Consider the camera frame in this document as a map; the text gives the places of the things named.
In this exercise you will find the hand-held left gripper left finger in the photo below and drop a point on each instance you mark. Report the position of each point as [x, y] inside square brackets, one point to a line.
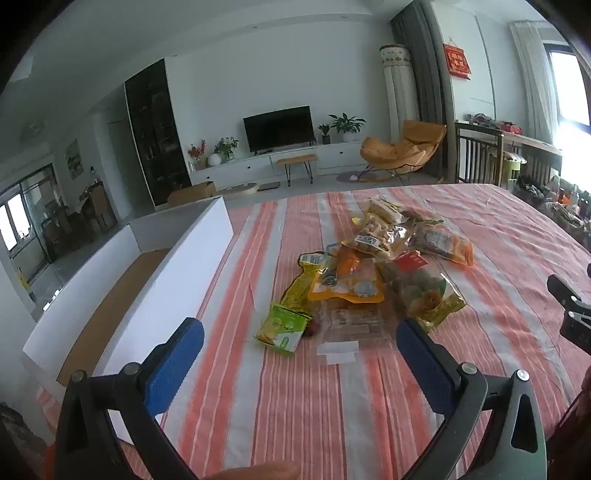
[178, 364]

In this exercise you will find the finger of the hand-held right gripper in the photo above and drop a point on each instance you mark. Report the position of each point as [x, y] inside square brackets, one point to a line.
[575, 300]

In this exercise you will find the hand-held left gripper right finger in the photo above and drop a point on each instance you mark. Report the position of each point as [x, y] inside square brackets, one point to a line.
[425, 364]

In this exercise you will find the pile of snack packets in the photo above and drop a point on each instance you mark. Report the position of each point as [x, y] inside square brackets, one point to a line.
[422, 293]

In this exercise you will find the clear plastic snack packet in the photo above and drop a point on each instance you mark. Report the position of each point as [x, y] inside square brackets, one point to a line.
[355, 323]

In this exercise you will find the white box with brown bottom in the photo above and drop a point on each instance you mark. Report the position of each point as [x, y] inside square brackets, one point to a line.
[184, 258]

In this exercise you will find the green snack packet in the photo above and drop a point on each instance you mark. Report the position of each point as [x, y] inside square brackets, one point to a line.
[281, 327]

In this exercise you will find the orange yellow snack packet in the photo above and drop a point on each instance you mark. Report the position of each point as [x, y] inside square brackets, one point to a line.
[344, 284]

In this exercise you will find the red snack stick packet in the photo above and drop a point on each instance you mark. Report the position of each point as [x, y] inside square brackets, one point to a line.
[312, 328]

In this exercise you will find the clear packet of yellow snacks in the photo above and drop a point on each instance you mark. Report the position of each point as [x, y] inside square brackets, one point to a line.
[376, 230]

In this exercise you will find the long yellow snack packet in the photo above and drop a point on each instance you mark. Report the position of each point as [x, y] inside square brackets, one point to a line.
[300, 286]

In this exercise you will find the person's right forearm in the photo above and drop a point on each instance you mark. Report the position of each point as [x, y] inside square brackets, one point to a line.
[575, 438]

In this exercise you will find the person's left hand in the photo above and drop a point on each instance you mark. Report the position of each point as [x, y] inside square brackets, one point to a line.
[258, 473]

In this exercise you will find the orange striped tablecloth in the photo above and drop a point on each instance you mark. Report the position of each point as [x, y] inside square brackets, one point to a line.
[323, 415]

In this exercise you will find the brown cardboard box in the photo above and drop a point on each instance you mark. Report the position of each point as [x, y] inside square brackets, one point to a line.
[194, 194]

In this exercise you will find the patterned dark cloth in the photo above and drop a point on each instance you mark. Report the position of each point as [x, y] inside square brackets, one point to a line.
[21, 443]

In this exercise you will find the dark wooden chair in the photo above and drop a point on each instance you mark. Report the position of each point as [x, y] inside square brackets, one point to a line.
[478, 152]

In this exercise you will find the beige curved floor pad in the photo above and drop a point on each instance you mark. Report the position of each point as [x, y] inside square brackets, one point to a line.
[240, 190]

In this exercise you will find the flat black floor item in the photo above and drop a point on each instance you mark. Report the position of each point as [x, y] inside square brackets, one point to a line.
[269, 185]

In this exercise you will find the small purple rug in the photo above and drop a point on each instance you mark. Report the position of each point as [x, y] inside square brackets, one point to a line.
[351, 177]

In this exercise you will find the white round vase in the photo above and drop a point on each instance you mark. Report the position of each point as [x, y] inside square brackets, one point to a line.
[214, 160]

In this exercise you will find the white television cabinet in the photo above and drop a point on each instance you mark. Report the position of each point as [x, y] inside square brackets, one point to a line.
[244, 166]

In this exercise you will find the red flowers in vase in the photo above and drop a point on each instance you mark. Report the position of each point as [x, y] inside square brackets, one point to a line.
[197, 152]

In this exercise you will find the orange lounge chair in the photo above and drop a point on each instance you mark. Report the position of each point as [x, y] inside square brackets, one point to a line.
[401, 147]

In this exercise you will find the white sheer curtain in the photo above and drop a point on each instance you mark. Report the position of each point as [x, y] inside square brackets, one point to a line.
[533, 83]

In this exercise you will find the leafy green plant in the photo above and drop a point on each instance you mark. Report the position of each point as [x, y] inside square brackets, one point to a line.
[226, 147]

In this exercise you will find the black display cabinet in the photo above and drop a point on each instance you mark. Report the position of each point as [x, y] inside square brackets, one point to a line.
[154, 134]

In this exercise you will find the small wooden bench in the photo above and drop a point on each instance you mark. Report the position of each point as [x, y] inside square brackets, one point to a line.
[296, 160]

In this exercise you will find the large potted green plant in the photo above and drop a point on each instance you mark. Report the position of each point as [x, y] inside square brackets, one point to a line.
[346, 124]

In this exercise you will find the small potted green plant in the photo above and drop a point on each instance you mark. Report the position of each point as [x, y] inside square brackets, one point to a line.
[325, 131]

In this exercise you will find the black television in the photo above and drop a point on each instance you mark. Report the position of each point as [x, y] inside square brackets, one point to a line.
[279, 129]

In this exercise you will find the white standing air conditioner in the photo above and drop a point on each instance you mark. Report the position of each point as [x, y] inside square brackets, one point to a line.
[400, 92]

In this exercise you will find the grey curtain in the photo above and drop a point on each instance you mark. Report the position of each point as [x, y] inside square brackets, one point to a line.
[427, 69]

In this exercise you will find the framed wall picture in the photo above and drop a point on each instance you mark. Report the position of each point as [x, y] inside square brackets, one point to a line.
[75, 158]

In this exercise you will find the red wall hanging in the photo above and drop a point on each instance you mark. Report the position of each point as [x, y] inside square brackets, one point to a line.
[457, 60]

